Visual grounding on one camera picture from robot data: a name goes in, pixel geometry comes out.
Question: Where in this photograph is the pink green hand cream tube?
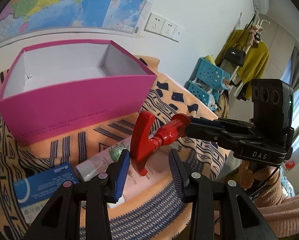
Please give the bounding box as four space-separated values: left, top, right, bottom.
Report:
76 137 132 181

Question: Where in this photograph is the pink cardboard box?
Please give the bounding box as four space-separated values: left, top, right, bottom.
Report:
0 40 156 146

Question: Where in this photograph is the plain pink cream tube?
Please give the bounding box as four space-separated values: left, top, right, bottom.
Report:
106 149 175 209

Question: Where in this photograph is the person right hand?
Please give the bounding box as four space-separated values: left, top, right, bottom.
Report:
238 160 280 197

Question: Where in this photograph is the blue white medicine box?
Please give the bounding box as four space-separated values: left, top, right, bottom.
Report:
13 163 79 224

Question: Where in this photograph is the black handbag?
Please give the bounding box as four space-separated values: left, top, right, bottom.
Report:
223 44 246 67

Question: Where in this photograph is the pink sleeve forearm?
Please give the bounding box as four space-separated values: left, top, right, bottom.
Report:
254 176 299 238

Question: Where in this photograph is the blue plastic basket rack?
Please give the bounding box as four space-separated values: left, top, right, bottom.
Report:
185 55 230 112

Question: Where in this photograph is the colourful wall map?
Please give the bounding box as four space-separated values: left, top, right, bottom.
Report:
0 0 148 43

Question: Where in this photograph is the black tracking camera box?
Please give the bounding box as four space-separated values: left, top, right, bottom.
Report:
251 79 294 131

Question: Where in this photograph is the yellow hanging coat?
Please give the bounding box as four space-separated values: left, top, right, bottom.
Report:
215 29 269 101

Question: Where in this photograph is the white wall socket panel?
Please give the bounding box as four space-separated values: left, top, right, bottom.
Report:
144 12 184 42

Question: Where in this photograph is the red plastic massage hammer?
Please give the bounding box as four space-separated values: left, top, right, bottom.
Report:
130 111 191 176

